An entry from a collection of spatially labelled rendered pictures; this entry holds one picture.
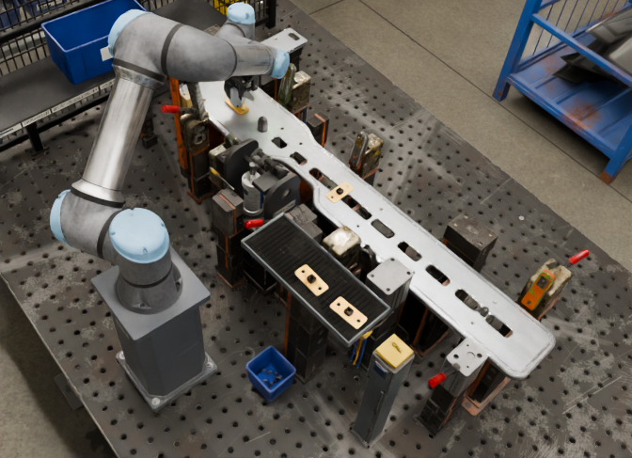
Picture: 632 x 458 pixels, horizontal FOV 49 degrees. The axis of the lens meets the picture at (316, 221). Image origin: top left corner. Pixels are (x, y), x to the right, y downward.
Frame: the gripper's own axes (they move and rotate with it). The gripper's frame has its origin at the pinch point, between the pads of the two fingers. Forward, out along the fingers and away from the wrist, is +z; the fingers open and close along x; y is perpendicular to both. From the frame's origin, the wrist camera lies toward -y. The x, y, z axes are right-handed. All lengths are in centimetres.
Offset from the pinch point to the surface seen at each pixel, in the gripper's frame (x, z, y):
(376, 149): 18.5, -1.5, 43.0
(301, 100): 20.9, 5.7, 7.7
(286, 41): 34.3, 2.5, -15.1
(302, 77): 22.1, -2.1, 6.0
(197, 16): 16.7, 0.0, -41.9
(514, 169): 148, 102, 39
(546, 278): 14, -9, 106
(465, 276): 5, 1, 89
